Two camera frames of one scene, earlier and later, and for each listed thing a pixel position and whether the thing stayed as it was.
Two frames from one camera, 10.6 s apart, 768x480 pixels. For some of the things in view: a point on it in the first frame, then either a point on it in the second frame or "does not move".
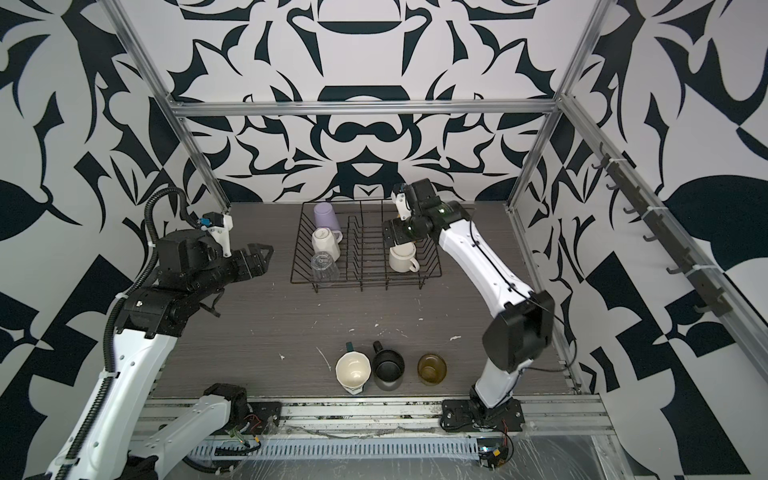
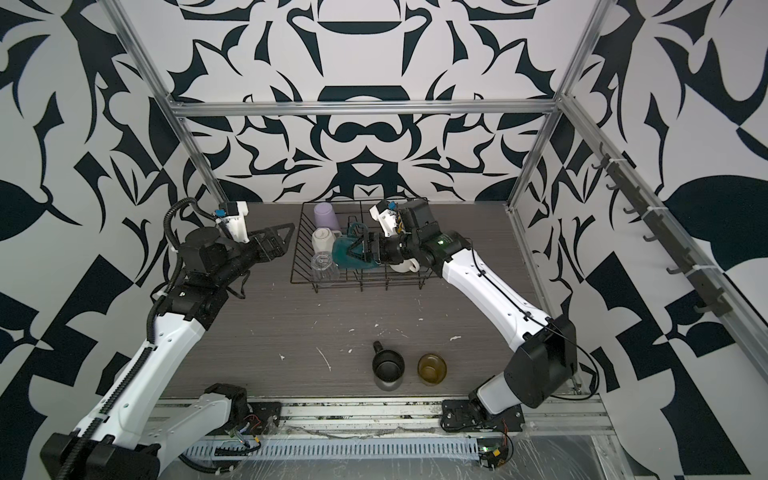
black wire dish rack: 343,242 does not move
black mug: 388,367 does not move
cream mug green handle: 353,369 → 352,252
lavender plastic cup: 325,216 does not move
